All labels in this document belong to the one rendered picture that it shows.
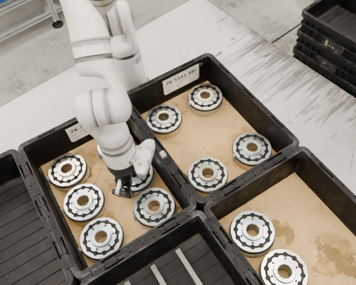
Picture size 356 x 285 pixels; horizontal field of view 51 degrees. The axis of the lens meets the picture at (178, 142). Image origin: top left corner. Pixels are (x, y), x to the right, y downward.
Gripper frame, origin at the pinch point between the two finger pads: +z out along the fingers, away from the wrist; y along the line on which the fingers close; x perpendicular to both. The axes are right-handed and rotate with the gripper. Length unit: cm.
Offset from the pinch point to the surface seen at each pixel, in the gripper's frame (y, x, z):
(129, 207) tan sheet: 5.2, 0.8, 2.3
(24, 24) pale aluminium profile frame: -137, -129, 71
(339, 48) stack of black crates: -98, 61, 33
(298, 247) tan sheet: 7.3, 42.5, 2.4
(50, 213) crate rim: 14.0, -13.7, -7.7
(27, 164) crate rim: 2.3, -25.5, -6.4
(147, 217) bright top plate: 8.1, 6.8, -0.9
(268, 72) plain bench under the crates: -60, 32, 15
